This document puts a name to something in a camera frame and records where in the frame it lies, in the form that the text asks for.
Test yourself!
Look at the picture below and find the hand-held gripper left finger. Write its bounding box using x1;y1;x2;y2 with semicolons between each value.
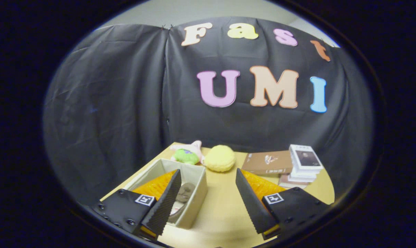
91;169;182;240

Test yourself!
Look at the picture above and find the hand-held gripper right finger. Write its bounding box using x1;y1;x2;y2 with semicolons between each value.
235;168;330;241

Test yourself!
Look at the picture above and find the brown fuzzy shoe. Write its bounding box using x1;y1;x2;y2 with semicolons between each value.
168;183;196;224

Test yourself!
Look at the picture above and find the beige fabric storage box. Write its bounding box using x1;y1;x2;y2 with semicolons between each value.
124;158;208;230

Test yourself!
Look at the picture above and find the pinkish brown book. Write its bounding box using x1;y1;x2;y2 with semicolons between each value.
278;174;310;189

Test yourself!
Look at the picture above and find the pink and green plush toy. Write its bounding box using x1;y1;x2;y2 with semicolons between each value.
170;140;205;165

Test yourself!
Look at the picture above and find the yellow round plush toy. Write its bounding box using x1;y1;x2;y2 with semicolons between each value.
204;145;236;173

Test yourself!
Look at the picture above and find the white book with portrait cover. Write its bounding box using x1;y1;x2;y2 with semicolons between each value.
289;144;324;171

